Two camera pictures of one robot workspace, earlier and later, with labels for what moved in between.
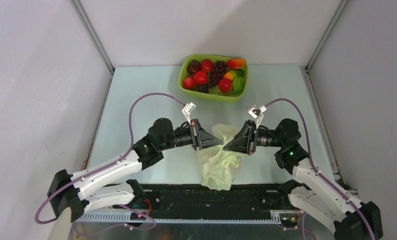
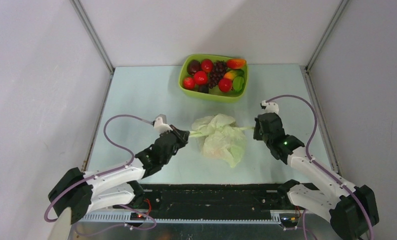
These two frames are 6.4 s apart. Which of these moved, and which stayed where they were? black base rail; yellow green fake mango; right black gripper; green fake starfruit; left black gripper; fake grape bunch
Moved: left black gripper; right black gripper
Stayed: yellow green fake mango; black base rail; green fake starfruit; fake grape bunch
